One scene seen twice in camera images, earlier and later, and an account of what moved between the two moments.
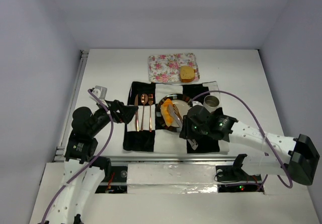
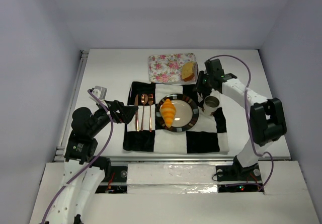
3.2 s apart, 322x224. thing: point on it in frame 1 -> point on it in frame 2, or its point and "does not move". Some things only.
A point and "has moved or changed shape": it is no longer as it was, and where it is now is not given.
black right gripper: [186, 127] -> [201, 83]
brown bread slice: [187, 74] has moved or changed shape
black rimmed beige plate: [180, 101] does not move
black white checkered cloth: [143, 134] does not move
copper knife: [137, 113] does not move
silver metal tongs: [193, 144] -> [199, 97]
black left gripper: [116, 110] does not move
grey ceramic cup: [211, 102] does not move
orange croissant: [167, 119] does not move
